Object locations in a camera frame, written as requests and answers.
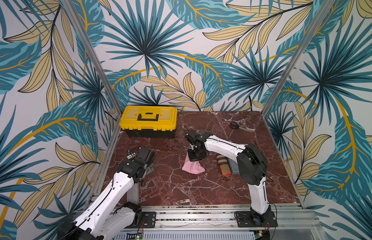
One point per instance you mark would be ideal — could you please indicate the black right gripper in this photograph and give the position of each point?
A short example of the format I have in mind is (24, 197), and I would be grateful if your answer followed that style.
(196, 153)

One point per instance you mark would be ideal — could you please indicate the grey fabric eyeglass case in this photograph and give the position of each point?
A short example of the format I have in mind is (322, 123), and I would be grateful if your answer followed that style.
(149, 170)

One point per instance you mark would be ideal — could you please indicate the pink microfibre cloth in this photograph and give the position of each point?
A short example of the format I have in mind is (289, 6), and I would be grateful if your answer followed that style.
(192, 167)

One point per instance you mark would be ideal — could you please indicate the tan round object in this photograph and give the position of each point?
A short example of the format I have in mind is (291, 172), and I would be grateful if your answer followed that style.
(223, 166)

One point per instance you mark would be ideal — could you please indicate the grey rectangular block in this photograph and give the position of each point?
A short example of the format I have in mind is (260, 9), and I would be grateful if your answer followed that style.
(233, 167)

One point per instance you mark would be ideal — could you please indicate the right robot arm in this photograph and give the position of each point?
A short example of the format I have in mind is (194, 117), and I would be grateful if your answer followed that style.
(251, 162)

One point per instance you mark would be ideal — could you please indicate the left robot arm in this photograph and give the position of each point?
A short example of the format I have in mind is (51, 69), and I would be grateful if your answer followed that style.
(102, 220)

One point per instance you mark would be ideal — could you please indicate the yellow black toolbox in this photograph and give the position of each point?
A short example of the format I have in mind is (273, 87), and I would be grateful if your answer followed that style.
(149, 121)

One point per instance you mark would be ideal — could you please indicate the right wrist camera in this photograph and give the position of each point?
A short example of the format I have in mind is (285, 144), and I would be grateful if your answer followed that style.
(193, 137)

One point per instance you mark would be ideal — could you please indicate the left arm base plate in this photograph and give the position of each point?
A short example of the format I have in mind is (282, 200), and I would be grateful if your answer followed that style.
(146, 220)

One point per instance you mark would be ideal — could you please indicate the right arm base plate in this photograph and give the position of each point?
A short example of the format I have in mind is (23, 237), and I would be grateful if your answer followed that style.
(252, 219)

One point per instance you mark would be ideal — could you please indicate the aluminium front rail frame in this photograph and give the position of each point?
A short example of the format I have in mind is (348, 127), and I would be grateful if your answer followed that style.
(208, 222)

